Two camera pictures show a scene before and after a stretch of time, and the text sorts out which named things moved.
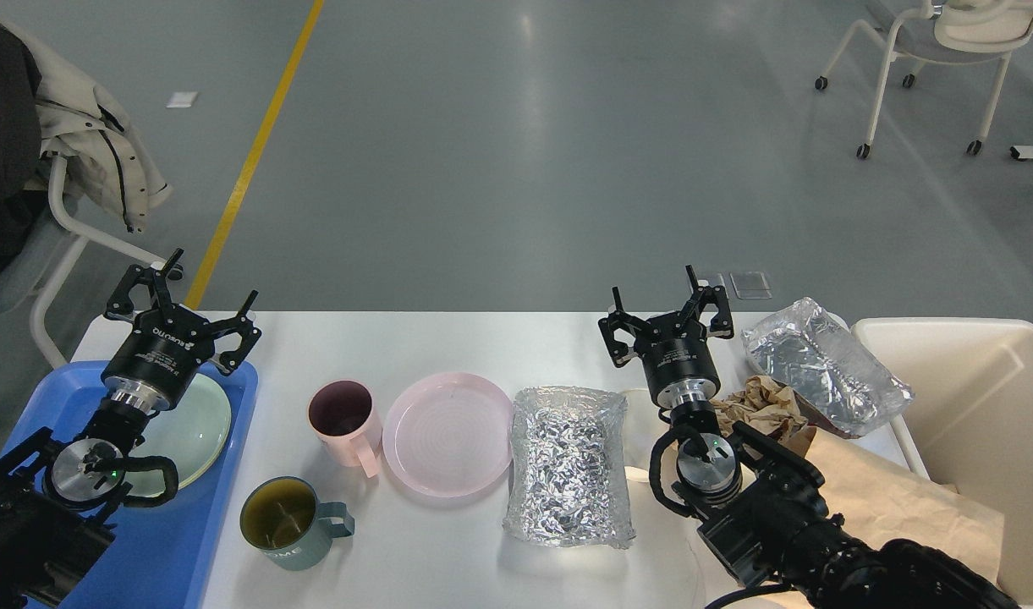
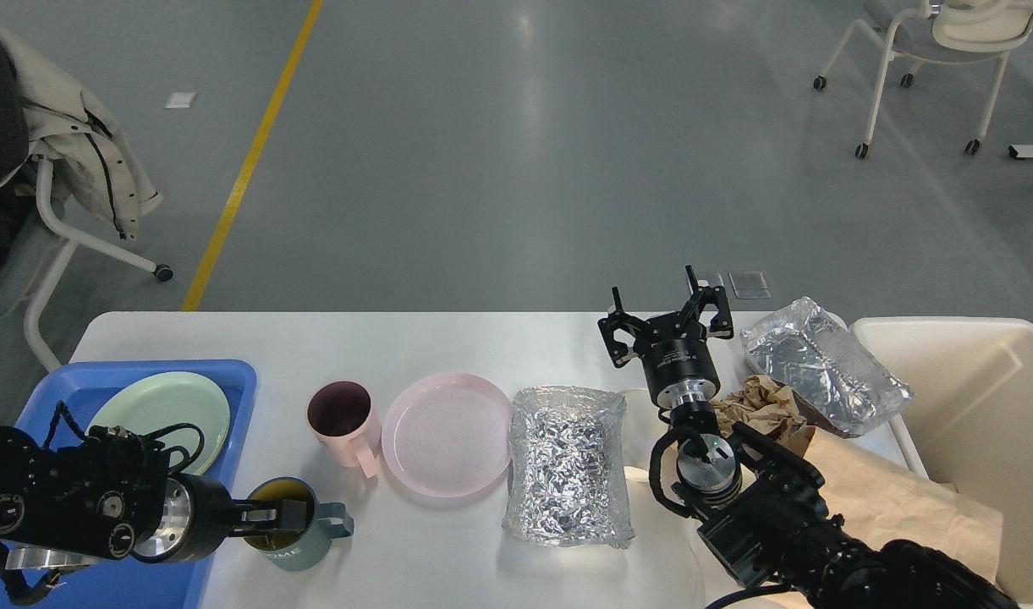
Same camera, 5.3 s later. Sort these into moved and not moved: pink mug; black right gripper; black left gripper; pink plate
Moved: black left gripper
Not moved: pink mug; black right gripper; pink plate
